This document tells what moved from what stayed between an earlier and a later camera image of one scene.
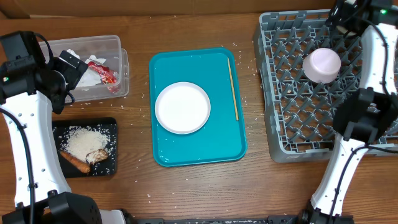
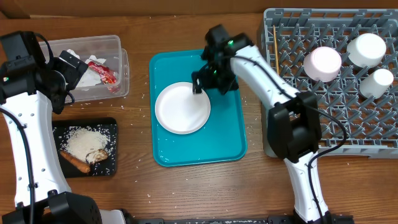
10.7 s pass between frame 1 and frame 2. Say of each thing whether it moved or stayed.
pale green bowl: moved
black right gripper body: moved
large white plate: stayed
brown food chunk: stayed
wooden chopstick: moved
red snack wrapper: stayed
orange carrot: stayed
